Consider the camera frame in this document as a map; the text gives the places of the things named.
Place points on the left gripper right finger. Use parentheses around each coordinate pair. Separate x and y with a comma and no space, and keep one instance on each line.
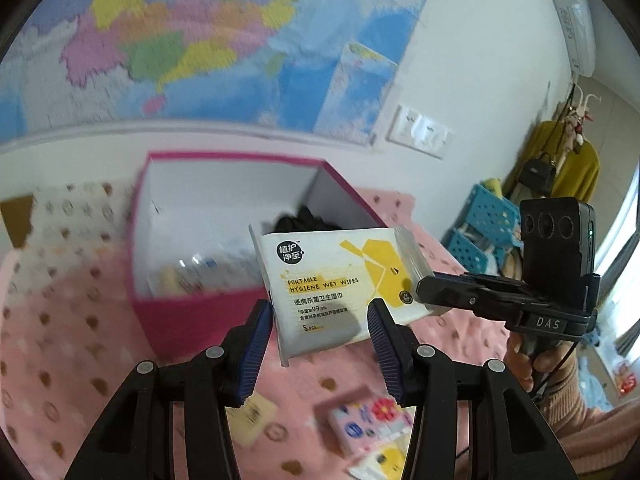
(509,438)

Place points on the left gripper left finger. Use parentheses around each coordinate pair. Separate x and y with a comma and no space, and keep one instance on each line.
(132,438)

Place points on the yellow white wet wipes pack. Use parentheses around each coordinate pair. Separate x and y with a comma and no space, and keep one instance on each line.
(321,283)

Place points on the black sock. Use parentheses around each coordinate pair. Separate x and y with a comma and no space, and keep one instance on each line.
(303,221)

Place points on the pink sleeved right forearm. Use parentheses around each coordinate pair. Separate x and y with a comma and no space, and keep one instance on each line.
(596,442)

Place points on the person's right hand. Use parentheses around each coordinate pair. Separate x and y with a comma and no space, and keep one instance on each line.
(556,363)

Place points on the blue plastic basket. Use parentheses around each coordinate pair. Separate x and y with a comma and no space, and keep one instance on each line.
(486,232)

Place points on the small cream packet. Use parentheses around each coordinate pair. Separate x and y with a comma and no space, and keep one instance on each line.
(249,421)

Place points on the yellow white small pack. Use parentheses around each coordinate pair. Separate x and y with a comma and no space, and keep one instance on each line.
(386,463)

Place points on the pink patterned bed sheet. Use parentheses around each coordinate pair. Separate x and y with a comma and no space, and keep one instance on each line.
(69,337)

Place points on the black hanging handbag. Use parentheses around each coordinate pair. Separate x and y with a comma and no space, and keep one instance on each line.
(538,174)

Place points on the mustard yellow hanging coat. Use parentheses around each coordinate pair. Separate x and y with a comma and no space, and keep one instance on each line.
(577,176)

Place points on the pink flowered tissue pack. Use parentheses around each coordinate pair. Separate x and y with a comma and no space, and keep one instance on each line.
(361,426)

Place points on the pink-rimmed white storage box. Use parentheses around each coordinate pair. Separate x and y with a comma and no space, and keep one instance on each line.
(189,204)

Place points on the white air conditioner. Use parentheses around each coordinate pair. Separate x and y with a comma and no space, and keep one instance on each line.
(576,23)

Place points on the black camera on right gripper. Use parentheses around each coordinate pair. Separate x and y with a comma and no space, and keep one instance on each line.
(558,249)

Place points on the white wall socket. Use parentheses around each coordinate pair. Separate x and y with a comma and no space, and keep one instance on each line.
(418,132)

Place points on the colourful wall map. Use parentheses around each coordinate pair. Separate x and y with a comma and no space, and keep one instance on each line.
(321,67)

